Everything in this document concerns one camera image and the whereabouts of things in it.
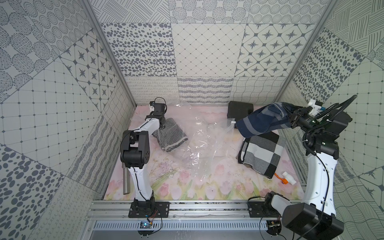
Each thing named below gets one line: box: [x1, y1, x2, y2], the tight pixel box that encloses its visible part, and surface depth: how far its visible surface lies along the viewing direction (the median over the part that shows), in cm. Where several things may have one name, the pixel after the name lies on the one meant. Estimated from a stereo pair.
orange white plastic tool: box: [274, 171, 297, 185], surface depth 85 cm
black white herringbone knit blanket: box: [152, 117, 189, 152], surface depth 98 cm
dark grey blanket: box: [236, 102, 293, 138], surface depth 73 cm
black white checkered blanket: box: [238, 131, 286, 179], surface depth 92 cm
